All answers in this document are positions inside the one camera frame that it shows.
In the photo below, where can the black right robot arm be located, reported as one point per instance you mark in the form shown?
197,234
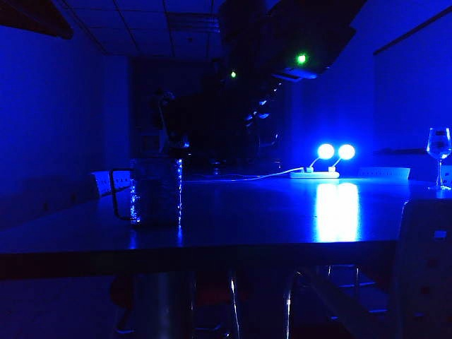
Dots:
300,28

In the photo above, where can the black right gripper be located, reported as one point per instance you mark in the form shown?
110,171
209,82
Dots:
254,106

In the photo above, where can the clear wine glass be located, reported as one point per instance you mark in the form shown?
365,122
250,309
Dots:
439,144

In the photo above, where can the grey plastic back chair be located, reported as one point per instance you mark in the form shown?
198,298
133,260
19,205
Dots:
423,282

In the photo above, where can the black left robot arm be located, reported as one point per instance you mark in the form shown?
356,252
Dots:
31,14

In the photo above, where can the clear textured glass mug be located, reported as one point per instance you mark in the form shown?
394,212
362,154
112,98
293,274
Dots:
157,194

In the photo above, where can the metal table leg column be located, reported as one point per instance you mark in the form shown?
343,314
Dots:
162,303

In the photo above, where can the ceiling louvre light panel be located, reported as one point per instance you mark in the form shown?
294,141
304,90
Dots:
192,23

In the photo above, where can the black thermos cup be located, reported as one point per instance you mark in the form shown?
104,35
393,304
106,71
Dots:
197,116

